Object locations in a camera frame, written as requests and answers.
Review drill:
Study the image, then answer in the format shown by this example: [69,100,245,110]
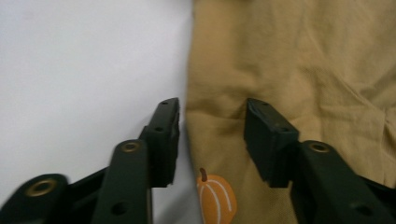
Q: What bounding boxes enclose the tan pants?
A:
[185,0,396,224]

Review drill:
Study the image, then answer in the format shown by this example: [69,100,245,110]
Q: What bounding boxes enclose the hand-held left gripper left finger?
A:
[92,97,181,224]

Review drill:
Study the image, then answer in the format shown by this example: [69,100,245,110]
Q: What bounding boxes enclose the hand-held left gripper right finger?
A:
[243,97,396,224]

